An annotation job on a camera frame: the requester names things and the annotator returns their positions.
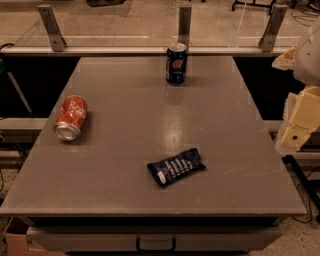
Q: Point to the grey drawer with handle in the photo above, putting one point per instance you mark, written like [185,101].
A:
[154,239]

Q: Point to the left metal bracket post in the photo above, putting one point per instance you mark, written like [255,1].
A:
[56,39]

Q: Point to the metal bracket post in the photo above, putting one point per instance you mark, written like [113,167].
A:
[184,24]
[267,41]
[56,39]

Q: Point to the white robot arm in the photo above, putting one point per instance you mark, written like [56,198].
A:
[306,68]

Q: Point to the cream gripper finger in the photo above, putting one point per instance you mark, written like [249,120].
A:
[286,60]
[301,117]

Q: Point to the blue pepsi can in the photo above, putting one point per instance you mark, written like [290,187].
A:
[176,63]

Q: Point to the right metal bracket post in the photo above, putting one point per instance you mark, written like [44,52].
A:
[267,41]

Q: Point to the metal rail beam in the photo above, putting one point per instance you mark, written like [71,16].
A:
[136,50]

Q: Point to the dark blue rxbar wrapper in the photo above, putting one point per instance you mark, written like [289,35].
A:
[168,171]

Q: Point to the black stand base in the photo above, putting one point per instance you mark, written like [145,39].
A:
[254,3]

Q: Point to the middle metal bracket post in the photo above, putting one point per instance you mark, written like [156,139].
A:
[184,24]

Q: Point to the red coca-cola can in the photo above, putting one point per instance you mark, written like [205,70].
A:
[69,122]

